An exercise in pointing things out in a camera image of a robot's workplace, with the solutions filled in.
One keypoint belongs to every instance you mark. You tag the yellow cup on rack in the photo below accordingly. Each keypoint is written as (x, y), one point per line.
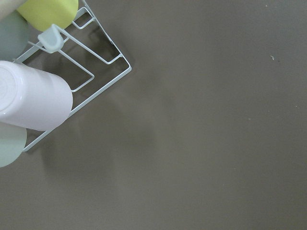
(41, 14)

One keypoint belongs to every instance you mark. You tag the pink cup on rack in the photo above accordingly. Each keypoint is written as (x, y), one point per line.
(32, 98)

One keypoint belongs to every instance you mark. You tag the grey cup on rack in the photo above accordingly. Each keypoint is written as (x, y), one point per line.
(14, 35)

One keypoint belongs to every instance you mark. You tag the mint cup on rack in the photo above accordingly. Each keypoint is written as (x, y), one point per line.
(12, 143)

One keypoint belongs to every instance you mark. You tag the white wire cup rack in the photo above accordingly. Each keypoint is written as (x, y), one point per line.
(90, 61)

